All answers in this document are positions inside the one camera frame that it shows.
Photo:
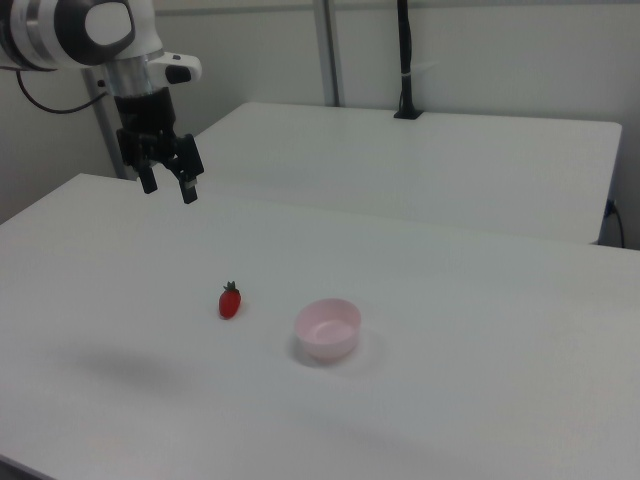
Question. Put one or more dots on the pink plastic bowl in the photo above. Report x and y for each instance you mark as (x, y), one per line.
(327, 330)

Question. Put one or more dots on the black camera stand pole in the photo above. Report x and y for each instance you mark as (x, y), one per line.
(406, 60)

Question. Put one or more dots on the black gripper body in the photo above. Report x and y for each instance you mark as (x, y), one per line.
(145, 117)

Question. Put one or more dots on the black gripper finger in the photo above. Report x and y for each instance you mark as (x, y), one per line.
(146, 177)
(191, 167)

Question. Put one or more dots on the grey aluminium frame post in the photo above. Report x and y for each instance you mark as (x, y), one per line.
(330, 50)
(105, 125)

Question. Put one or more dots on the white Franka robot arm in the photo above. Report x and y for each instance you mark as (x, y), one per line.
(60, 30)

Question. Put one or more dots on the red toy strawberry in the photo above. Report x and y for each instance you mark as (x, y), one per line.
(230, 302)

